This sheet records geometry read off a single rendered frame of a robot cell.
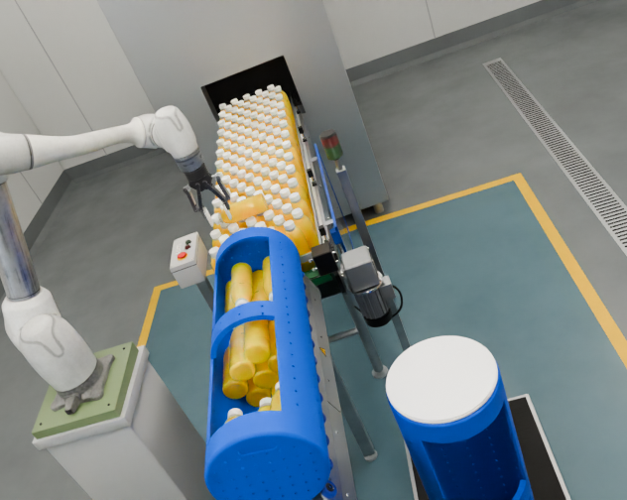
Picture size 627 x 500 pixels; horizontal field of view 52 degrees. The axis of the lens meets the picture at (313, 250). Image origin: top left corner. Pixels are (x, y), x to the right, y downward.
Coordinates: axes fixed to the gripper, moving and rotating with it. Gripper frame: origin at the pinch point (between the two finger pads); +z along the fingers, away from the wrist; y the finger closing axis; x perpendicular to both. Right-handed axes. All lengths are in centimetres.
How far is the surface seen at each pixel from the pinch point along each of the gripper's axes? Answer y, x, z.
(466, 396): 57, -95, 18
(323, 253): 30.3, -11.7, 22.4
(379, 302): 42, -5, 57
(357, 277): 38, -5, 42
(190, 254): -16.7, 2.5, 12.7
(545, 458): 79, -56, 107
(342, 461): 22, -89, 34
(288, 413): 18, -98, 2
